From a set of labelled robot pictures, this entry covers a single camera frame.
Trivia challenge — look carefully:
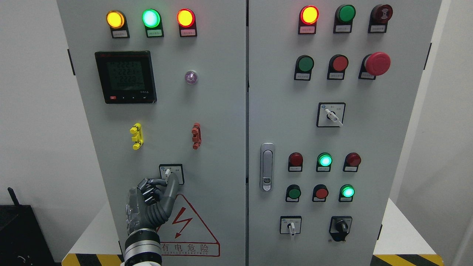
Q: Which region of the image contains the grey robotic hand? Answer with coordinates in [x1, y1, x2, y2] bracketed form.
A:
[126, 172, 180, 235]

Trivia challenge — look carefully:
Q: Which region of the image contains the white rotary switch door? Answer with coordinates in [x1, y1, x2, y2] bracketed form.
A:
[159, 164, 185, 185]

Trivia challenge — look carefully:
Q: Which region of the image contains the green lit indicator light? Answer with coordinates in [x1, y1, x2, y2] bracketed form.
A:
[142, 8, 164, 38]

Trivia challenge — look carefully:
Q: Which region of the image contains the yellow indicator light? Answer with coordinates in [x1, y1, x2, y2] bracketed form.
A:
[106, 10, 130, 38]

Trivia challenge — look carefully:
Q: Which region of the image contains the red lit indicator light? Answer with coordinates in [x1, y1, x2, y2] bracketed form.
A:
[176, 8, 197, 37]

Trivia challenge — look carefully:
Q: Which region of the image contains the red electric hazard sticker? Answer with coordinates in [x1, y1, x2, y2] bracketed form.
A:
[157, 194, 220, 257]

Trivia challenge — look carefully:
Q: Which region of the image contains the yellow terminal connector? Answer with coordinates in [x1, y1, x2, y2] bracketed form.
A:
[129, 123, 144, 150]

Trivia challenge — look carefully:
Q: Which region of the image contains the red terminal connector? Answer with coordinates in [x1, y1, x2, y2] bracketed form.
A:
[191, 123, 202, 150]

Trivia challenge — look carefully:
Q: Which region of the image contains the grey left cabinet door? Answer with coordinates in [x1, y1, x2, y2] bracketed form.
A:
[57, 0, 247, 266]

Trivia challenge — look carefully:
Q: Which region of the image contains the grey cabinet door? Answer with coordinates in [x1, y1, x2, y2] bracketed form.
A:
[57, 0, 247, 266]
[247, 0, 442, 266]

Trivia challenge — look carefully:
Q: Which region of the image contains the black digital power meter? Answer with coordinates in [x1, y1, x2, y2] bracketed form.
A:
[95, 50, 157, 104]

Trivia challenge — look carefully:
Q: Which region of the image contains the black box with antenna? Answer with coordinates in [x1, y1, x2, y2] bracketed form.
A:
[0, 187, 55, 266]

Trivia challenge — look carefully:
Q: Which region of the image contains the clear round light bulb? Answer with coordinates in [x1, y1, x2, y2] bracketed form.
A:
[184, 70, 199, 85]

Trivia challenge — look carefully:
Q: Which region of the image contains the green push button lower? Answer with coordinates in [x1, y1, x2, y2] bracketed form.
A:
[285, 184, 302, 202]

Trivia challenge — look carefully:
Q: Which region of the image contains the green push button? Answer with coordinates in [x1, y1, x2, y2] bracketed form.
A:
[285, 184, 302, 202]
[294, 55, 314, 81]

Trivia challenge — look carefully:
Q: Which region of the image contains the dark red indicator left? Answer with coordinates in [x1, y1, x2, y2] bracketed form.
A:
[288, 153, 303, 172]

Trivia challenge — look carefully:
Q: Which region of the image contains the dark red indicator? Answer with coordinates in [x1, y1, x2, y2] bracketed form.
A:
[343, 153, 362, 173]
[288, 153, 303, 172]

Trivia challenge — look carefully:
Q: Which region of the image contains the red push button lower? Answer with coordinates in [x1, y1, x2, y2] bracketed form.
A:
[312, 184, 329, 202]

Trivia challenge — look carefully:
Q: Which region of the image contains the red push button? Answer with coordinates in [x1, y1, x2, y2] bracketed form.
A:
[312, 184, 329, 202]
[327, 54, 349, 80]

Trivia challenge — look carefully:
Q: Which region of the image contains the green lit indicator middle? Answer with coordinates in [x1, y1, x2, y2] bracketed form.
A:
[316, 153, 333, 172]

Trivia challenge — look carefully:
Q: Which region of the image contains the green lit button lower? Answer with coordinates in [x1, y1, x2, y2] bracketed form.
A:
[338, 184, 355, 202]

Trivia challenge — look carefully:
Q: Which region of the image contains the dark red indicator right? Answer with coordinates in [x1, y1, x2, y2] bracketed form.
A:
[343, 153, 362, 173]

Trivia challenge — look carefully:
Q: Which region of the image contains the green push button upper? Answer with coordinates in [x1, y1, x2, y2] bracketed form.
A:
[294, 55, 314, 81]

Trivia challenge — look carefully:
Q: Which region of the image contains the grey right cabinet door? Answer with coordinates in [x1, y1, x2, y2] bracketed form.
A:
[247, 0, 442, 266]

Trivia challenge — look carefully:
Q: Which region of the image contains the red push button upper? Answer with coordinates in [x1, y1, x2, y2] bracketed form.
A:
[327, 54, 349, 80]

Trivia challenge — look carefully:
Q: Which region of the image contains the red lit light right door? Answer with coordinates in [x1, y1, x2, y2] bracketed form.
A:
[298, 5, 319, 35]

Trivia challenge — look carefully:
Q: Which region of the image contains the white platform with hazard stripes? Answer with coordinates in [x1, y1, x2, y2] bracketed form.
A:
[61, 200, 444, 266]

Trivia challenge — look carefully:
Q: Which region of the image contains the green unlit top indicator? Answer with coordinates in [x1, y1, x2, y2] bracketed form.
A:
[333, 4, 356, 34]

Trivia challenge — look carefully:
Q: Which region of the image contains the red emergency stop mushroom button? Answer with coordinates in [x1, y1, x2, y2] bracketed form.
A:
[358, 52, 391, 80]

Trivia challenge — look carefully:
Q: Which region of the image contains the dark red buzzer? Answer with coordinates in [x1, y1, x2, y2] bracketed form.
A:
[368, 4, 393, 34]

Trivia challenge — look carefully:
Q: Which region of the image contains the silver door latch handle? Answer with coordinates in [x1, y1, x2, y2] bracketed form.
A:
[260, 143, 275, 191]

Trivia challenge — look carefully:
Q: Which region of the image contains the white rotary switch lower right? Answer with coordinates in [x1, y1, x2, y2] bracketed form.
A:
[279, 215, 302, 236]

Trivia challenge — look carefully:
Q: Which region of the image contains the white rotary switch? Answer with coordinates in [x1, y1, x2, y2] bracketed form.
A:
[316, 102, 346, 128]
[279, 215, 302, 236]

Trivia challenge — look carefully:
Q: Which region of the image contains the black selector knob switch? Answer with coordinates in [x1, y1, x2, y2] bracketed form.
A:
[329, 216, 353, 242]

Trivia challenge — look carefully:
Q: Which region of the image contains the white rotary switch upper right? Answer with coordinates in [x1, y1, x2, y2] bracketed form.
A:
[316, 102, 346, 128]

